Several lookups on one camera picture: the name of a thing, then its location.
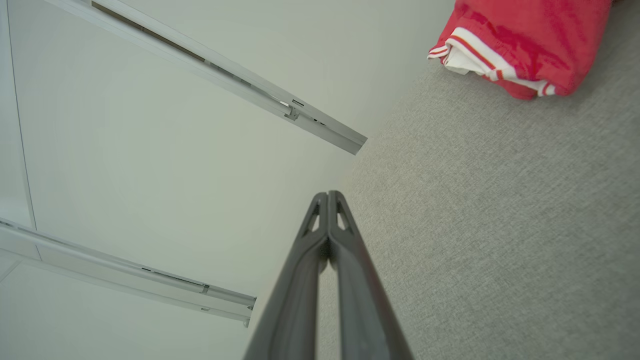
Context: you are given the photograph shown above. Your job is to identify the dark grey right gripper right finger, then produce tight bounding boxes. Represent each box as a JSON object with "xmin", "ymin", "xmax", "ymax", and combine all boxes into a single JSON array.
[{"xmin": 328, "ymin": 191, "xmax": 415, "ymax": 360}]

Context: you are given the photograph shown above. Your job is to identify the red Bulls 23 jersey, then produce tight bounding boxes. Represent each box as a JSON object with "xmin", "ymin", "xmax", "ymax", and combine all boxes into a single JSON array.
[{"xmin": 427, "ymin": 0, "xmax": 615, "ymax": 101}]

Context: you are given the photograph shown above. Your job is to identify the grey partition frame post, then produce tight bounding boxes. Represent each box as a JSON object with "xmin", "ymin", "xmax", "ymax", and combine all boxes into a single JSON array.
[
  {"xmin": 0, "ymin": 217, "xmax": 257, "ymax": 328},
  {"xmin": 44, "ymin": 0, "xmax": 368, "ymax": 156}
]

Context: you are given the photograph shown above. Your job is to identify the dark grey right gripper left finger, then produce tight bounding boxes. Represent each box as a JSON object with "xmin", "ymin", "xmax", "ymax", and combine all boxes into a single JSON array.
[{"xmin": 243, "ymin": 192, "xmax": 330, "ymax": 360}]

